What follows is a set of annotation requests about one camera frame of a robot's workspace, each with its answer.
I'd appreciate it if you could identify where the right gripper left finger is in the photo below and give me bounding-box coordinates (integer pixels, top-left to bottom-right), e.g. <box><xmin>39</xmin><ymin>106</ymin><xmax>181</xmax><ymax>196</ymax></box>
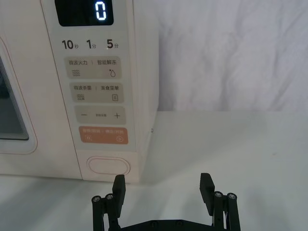
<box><xmin>91</xmin><ymin>174</ymin><xmax>127</xmax><ymax>231</ymax></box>

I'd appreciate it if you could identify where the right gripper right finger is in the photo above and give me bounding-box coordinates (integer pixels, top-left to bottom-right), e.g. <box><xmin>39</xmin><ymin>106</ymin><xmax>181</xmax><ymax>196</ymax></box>
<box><xmin>199</xmin><ymin>172</ymin><xmax>242</xmax><ymax>231</ymax></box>

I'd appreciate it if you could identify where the white table cloth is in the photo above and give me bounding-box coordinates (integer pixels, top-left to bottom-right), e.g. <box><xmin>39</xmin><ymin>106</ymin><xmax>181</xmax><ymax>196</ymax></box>
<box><xmin>0</xmin><ymin>110</ymin><xmax>308</xmax><ymax>231</ymax></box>

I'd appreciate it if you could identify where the oven control panel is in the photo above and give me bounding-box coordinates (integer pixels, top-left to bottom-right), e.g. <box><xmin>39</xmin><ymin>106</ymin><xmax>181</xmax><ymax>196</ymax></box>
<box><xmin>39</xmin><ymin>0</ymin><xmax>140</xmax><ymax>181</ymax></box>

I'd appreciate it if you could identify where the cream microwave oven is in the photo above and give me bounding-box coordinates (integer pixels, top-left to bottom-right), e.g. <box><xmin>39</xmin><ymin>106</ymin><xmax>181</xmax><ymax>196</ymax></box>
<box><xmin>0</xmin><ymin>0</ymin><xmax>160</xmax><ymax>185</ymax></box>

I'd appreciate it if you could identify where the white curtain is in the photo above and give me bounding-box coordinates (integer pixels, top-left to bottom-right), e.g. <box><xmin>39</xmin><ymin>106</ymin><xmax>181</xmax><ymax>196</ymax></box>
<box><xmin>133</xmin><ymin>0</ymin><xmax>308</xmax><ymax>113</ymax></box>

